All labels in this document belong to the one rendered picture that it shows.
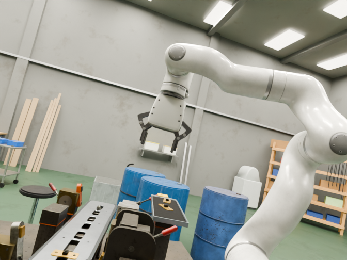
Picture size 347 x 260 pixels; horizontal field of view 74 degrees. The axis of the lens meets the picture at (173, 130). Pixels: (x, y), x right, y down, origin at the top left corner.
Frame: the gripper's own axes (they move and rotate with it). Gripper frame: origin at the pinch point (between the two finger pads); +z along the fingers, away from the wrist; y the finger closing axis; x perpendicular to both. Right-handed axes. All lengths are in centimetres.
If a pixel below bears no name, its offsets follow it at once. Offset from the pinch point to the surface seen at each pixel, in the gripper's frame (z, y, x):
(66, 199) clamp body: 40, 48, -65
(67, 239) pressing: 43, 25, -24
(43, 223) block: 46, 44, -40
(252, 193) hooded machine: 21, -276, -758
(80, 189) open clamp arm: 33, 43, -67
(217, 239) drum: 80, -83, -252
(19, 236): 38, 33, -4
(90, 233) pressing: 42, 20, -34
